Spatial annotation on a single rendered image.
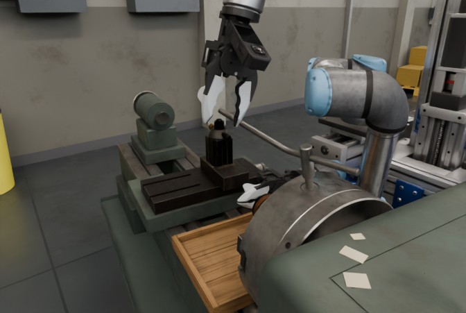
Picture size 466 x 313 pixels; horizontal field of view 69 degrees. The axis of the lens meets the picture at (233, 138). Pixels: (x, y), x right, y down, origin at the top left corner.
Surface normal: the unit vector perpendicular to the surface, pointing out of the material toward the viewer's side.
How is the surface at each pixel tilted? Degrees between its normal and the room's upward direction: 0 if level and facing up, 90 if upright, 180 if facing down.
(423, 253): 0
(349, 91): 71
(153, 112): 90
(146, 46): 90
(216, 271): 0
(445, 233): 0
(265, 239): 56
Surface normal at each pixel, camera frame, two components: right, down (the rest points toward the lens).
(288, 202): -0.44, -0.73
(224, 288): 0.00, -0.94
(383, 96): 0.00, 0.17
